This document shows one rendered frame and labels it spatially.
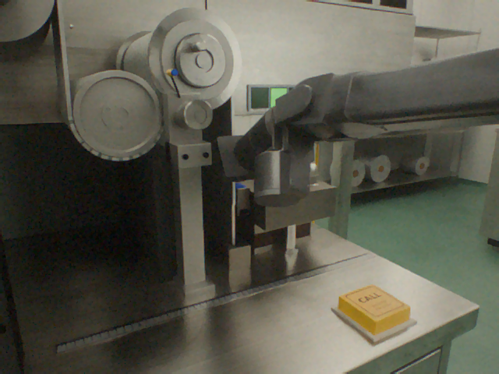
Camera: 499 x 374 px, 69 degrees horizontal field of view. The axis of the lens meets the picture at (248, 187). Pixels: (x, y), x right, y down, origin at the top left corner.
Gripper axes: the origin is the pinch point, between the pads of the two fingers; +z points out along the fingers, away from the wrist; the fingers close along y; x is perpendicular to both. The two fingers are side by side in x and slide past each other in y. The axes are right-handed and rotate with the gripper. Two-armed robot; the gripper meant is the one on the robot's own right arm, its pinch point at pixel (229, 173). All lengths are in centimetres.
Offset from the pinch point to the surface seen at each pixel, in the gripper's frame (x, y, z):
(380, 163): 52, 289, 222
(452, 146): 65, 443, 234
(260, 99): 25.0, 24.1, 20.2
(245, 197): -4.6, 2.6, 1.3
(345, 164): 11, 73, 48
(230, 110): 8.8, -0.2, -6.6
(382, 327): -28.2, 7.9, -16.8
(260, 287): -20.1, -0.3, -1.3
